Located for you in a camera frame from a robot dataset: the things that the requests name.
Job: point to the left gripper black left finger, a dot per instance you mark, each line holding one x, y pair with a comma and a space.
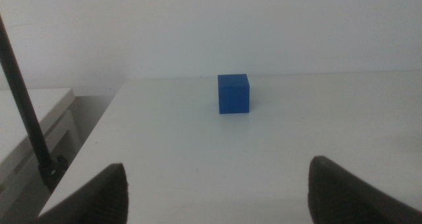
99, 197

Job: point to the blue cube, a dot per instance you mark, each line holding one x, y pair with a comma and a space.
233, 95

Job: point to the black stand pole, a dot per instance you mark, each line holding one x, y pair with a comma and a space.
21, 99

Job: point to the black pole clamp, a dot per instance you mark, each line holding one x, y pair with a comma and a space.
54, 173

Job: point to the white side table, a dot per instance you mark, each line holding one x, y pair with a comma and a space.
36, 115

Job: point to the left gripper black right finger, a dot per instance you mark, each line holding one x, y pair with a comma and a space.
343, 194

